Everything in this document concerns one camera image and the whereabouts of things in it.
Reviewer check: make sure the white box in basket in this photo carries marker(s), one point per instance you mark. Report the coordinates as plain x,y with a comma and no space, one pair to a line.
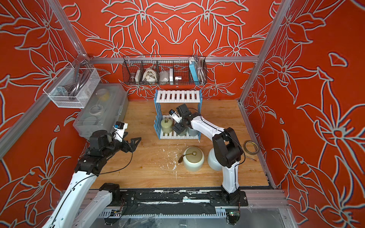
171,76

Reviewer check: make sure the grey-blue small canister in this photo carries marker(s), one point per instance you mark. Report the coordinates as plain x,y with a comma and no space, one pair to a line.
191,132

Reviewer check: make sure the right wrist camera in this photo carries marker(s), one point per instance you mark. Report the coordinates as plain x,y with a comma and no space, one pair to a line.
175,116

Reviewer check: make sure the white ceramic jar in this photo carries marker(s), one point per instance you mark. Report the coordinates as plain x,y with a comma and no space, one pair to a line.
213,162

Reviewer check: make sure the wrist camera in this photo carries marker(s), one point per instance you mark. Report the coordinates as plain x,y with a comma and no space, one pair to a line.
175,116
119,130

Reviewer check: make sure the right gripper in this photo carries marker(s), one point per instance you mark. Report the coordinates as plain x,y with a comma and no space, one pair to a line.
180,129

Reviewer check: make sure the yellow-green small canister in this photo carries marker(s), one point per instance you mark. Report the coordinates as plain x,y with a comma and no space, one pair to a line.
166,125

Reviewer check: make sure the blue white slatted shelf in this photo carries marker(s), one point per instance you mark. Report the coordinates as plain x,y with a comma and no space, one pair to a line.
175,97

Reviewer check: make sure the clear plastic storage box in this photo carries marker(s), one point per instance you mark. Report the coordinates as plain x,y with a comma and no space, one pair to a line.
107,105

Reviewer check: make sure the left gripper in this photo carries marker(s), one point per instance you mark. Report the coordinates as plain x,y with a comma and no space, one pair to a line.
131,148

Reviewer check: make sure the brown tape roll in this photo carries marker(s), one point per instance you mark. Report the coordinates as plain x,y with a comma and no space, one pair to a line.
250,147

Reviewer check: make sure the black wire wall basket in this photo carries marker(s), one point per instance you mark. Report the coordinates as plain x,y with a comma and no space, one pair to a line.
165,70

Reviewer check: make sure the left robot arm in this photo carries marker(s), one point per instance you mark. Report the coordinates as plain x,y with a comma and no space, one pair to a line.
103,146

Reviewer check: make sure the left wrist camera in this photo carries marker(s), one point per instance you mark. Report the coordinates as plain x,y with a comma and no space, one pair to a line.
119,130

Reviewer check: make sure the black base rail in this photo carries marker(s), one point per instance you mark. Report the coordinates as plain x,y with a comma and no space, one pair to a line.
210,196

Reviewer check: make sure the green small canister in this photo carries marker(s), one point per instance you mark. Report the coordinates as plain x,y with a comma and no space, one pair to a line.
184,132

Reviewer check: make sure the beige felt cloth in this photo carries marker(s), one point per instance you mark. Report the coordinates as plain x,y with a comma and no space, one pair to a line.
150,76

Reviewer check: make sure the clear wall bin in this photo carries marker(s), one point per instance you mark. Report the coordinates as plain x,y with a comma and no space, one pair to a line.
73,86

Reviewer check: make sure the plastic wrapped white item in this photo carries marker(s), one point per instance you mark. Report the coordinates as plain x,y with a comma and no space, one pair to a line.
164,77

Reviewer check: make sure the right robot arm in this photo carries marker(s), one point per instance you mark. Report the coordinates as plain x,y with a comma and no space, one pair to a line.
227,149

